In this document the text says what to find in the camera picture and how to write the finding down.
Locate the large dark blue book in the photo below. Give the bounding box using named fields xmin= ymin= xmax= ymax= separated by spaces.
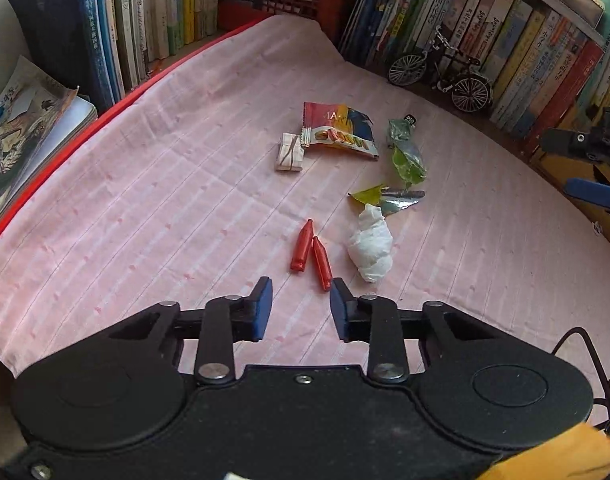
xmin=0 ymin=0 xmax=117 ymax=113

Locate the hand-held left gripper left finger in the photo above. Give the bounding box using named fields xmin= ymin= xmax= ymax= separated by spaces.
xmin=108 ymin=276 xmax=274 ymax=386

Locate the clear green wrapper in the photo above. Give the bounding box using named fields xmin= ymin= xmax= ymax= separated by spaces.
xmin=386 ymin=113 xmax=429 ymax=187

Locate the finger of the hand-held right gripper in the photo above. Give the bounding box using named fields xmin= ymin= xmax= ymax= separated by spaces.
xmin=564 ymin=177 xmax=610 ymax=212
xmin=541 ymin=106 xmax=610 ymax=162

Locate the row of thick books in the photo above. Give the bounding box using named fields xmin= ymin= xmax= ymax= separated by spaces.
xmin=337 ymin=0 xmax=610 ymax=242

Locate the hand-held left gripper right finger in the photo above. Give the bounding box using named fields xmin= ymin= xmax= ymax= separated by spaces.
xmin=329 ymin=277 xmax=503 ymax=384

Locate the silver wrapper scrap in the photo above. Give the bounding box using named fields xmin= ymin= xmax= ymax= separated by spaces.
xmin=380 ymin=187 xmax=427 ymax=217

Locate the row of thin books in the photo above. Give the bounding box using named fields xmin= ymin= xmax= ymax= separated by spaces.
xmin=80 ymin=0 xmax=222 ymax=106

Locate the white tissue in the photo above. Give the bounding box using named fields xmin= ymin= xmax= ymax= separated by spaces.
xmin=347 ymin=203 xmax=394 ymax=284

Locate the yellow-green wrapper scrap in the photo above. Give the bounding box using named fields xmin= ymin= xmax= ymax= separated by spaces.
xmin=347 ymin=183 xmax=386 ymax=207

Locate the pink tablecloth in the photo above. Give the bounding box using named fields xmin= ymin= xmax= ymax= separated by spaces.
xmin=0 ymin=14 xmax=610 ymax=433

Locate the stack of magazines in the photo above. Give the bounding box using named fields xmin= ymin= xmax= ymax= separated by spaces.
xmin=0 ymin=55 xmax=99 ymax=244

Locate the black cable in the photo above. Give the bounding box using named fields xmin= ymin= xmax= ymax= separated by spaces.
xmin=550 ymin=326 xmax=610 ymax=433

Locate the colourful snack packet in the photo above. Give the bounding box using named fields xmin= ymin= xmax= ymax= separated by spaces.
xmin=301 ymin=101 xmax=381 ymax=161

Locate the black toy bicycle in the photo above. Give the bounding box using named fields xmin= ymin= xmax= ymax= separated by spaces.
xmin=387 ymin=25 xmax=494 ymax=112

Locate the beige folded paper packet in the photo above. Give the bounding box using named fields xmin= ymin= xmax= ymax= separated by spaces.
xmin=274 ymin=132 xmax=306 ymax=175

